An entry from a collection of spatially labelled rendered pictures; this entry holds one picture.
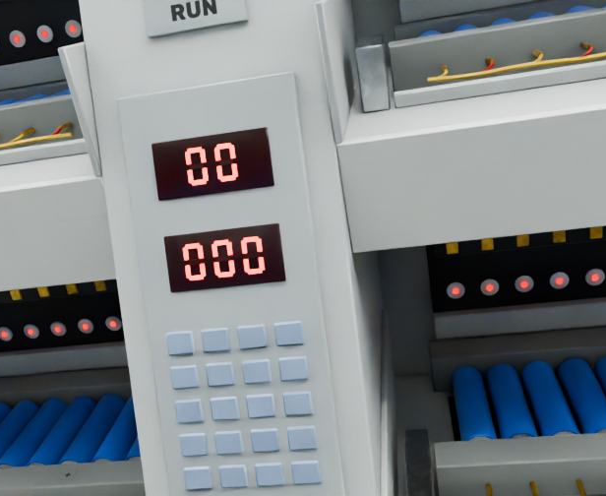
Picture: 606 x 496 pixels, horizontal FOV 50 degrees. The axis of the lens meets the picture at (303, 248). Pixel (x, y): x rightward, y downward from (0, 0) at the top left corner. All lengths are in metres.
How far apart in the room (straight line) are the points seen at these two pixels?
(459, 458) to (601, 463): 0.06
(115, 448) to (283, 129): 0.23
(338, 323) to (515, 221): 0.08
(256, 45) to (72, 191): 0.09
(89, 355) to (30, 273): 0.18
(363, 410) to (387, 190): 0.08
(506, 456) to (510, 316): 0.11
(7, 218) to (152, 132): 0.08
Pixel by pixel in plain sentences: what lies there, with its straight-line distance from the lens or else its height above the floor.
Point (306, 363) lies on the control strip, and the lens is 0.25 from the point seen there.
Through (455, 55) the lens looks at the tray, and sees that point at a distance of 0.32.
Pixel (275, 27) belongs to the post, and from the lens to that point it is 0.26.
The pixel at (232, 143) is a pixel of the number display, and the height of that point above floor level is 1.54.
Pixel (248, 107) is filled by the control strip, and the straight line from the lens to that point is 0.25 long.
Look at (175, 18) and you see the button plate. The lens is 0.27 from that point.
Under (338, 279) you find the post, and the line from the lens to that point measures 0.25.
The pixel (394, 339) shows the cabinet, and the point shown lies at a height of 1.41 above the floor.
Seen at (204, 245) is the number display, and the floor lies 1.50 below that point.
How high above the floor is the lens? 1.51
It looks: 3 degrees down
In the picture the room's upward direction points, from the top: 7 degrees counter-clockwise
